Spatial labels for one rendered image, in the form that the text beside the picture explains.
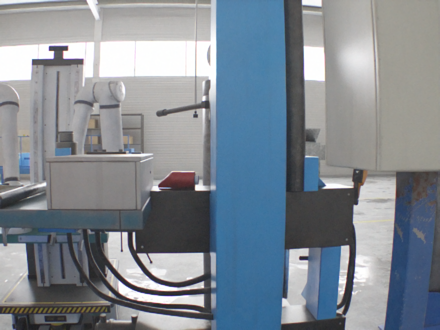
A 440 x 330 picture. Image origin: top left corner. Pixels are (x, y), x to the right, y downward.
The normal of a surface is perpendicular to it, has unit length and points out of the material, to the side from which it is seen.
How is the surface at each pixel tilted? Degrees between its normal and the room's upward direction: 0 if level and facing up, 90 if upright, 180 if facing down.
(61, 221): 90
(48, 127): 90
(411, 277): 90
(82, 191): 90
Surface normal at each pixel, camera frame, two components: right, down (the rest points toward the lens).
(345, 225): 0.11, 0.04
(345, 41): -0.99, 0.00
